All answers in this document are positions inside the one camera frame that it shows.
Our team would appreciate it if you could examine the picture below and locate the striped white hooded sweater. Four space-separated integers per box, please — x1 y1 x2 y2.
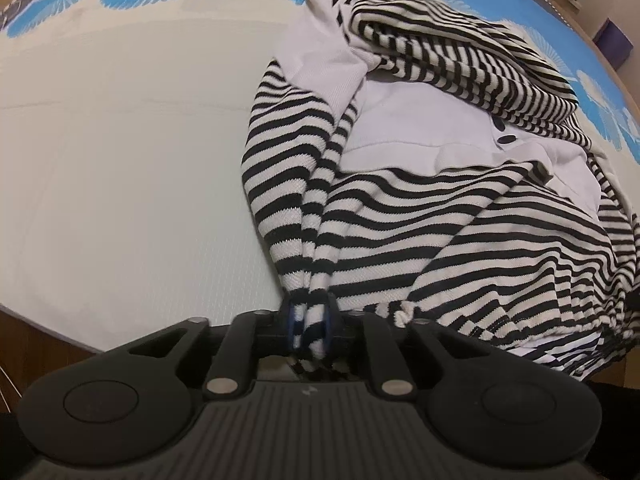
242 0 639 379

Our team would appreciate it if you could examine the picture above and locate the blue white patterned bedsheet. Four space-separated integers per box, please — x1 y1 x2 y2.
1 0 639 350

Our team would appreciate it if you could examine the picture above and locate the purple box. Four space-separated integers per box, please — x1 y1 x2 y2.
593 18 634 70

